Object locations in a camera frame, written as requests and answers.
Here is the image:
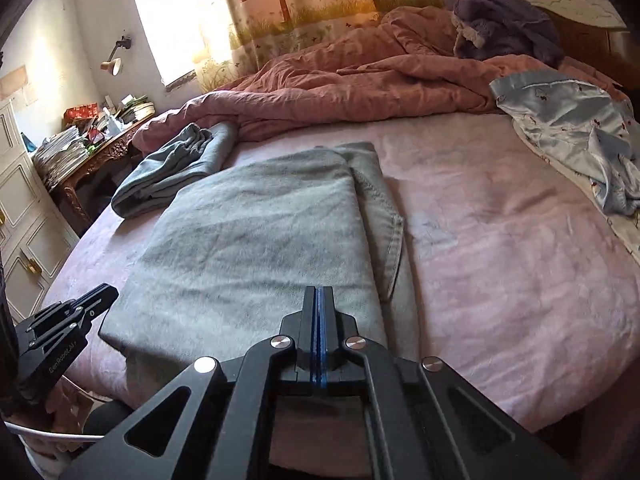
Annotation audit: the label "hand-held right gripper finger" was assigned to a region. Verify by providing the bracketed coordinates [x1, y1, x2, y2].
[60, 286, 321, 480]
[320, 286, 583, 480]

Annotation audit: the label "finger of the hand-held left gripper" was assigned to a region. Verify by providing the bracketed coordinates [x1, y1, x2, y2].
[29, 305, 111, 350]
[26, 284, 119, 333]

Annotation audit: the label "light grey denim pants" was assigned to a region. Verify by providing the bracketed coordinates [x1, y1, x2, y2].
[98, 141, 421, 413]

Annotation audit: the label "blue-grey pants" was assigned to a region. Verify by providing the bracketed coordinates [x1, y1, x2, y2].
[111, 121, 238, 219]

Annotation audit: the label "white cabinet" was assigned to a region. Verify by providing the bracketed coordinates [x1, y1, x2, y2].
[0, 95, 81, 321]

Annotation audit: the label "stack of papers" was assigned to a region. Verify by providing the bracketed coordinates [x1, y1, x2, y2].
[32, 125, 88, 191]

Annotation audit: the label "carved wooden desk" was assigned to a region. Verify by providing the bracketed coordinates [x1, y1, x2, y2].
[52, 112, 156, 238]

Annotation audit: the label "red box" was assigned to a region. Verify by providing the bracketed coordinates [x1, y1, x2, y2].
[62, 102, 99, 131]

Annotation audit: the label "stack of books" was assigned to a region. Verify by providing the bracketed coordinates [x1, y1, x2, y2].
[117, 94, 156, 125]

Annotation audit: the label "pink quilt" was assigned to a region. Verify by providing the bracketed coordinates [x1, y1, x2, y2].
[132, 6, 631, 153]

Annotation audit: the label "bright window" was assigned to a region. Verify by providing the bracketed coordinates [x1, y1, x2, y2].
[125, 0, 236, 86]

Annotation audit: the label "light blue satin pajama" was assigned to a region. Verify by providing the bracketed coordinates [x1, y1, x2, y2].
[490, 70, 640, 196]

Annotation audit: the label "tree print curtain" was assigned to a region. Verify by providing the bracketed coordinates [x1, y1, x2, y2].
[195, 0, 446, 93]

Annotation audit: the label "light blue printed garment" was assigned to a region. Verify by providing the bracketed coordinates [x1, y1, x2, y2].
[587, 127, 640, 217]

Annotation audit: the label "purple plush blanket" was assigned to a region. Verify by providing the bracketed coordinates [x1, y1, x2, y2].
[451, 0, 566, 68]

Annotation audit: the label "white and brown headboard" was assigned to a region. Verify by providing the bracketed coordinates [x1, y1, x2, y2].
[520, 0, 638, 91]

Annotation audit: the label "white cable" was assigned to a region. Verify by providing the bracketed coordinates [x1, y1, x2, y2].
[7, 420, 106, 443]

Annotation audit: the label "pink wall lamp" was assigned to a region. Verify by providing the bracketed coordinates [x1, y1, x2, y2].
[100, 36, 132, 77]

